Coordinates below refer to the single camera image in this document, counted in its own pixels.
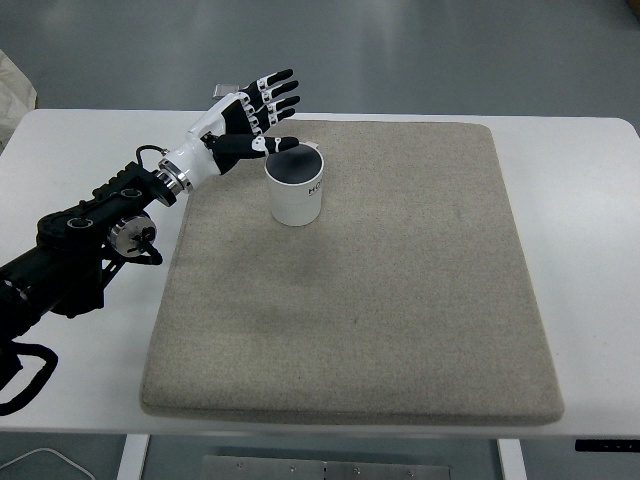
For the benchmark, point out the white table leg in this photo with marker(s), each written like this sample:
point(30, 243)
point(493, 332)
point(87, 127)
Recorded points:
point(511, 459)
point(133, 457)

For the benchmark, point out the white table leg left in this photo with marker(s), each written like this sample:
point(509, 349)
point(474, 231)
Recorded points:
point(133, 457)

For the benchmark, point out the black desk control panel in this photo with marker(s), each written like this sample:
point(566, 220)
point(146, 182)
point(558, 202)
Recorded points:
point(607, 445)

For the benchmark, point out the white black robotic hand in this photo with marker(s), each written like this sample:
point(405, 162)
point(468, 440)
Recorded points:
point(230, 131)

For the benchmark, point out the beige fabric mat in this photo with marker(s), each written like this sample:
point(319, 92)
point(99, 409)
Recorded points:
point(407, 301)

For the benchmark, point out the white table leg right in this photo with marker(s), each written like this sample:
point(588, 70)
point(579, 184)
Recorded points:
point(511, 459)

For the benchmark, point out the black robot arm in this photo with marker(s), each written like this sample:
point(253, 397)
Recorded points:
point(79, 250)

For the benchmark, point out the white ribbed cup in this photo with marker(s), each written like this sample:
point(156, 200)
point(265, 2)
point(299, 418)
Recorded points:
point(295, 183)

